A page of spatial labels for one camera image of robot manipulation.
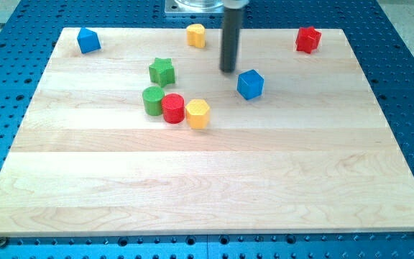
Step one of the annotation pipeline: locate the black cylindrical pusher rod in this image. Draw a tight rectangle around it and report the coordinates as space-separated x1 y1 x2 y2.
219 7 244 73

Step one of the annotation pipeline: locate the green star block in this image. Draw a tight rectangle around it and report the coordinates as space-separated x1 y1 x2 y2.
149 58 175 87

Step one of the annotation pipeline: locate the red star block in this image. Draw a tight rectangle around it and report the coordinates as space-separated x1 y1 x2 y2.
295 26 322 54

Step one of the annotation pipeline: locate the wooden board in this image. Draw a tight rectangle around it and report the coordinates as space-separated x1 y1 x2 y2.
0 27 414 237

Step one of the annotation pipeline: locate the yellow heart block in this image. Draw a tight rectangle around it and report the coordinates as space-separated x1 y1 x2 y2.
186 24 206 48

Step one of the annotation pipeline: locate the blue cube block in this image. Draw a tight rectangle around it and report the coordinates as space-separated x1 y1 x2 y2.
236 70 265 100

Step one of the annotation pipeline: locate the yellow hexagon block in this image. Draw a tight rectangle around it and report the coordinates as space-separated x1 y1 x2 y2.
185 99 210 129

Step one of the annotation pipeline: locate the red cylinder block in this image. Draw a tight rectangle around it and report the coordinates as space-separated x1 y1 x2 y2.
161 94 185 124

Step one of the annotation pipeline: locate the green cylinder block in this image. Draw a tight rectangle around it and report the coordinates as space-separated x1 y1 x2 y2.
142 86 165 116

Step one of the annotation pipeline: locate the blue pentagon block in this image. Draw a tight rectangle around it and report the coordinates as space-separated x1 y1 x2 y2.
77 27 101 54

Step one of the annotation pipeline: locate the blue perforated table plate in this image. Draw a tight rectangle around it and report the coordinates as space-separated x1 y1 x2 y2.
0 0 414 258

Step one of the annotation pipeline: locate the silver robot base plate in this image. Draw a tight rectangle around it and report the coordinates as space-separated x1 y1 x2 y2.
164 0 223 16

